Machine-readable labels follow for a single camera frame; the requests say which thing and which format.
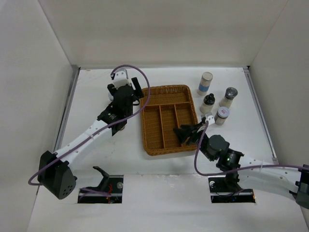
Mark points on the dark paste jar left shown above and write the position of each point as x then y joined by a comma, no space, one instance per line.
110,96

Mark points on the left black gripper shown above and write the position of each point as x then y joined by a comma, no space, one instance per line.
138,93

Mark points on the dark paste jar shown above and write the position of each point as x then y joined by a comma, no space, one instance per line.
110,96
221,115

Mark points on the brown wicker divided tray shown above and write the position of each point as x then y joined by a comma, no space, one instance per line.
166,108

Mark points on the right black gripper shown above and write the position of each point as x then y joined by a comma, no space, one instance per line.
183,134

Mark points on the black knob white powder bottle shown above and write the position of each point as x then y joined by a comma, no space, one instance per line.
207,104

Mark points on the right aluminium table rail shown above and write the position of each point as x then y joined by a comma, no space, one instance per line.
260,114

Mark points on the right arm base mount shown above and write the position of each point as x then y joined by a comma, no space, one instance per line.
223,191

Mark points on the aluminium table rail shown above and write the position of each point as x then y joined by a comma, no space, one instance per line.
67,106
260,114

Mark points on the dark paste jar right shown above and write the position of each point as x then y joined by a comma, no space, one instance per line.
221,115

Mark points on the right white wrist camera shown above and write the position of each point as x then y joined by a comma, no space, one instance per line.
208,118

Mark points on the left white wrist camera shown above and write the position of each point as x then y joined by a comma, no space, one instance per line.
120,78

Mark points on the left aluminium table rail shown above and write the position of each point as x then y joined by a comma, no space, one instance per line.
67,106

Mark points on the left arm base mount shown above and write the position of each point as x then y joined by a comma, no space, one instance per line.
108,191

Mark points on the red sauce bottle yellow cap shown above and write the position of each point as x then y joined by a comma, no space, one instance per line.
121,127

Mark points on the tall blue label jar right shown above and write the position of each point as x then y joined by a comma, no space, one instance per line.
205,83

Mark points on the dark cap salt shaker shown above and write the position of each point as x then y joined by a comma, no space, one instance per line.
228,98

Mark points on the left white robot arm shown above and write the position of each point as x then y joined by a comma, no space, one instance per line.
56,169

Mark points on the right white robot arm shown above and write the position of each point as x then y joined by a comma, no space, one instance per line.
290,181

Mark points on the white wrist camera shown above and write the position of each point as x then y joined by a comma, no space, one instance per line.
120,78
208,118

